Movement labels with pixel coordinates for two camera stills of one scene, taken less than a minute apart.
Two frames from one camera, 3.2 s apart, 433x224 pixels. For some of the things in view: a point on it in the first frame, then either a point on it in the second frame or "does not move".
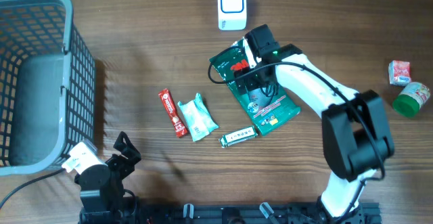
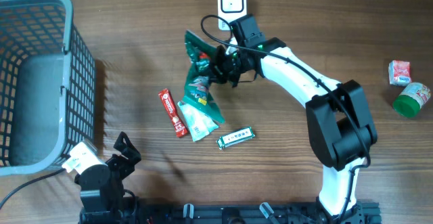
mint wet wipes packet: (199, 120) does not move
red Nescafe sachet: (178, 124) does not move
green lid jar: (412, 97) does not move
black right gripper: (250, 82) to (220, 74)
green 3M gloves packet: (268, 112) to (199, 92)
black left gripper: (125, 167) does not move
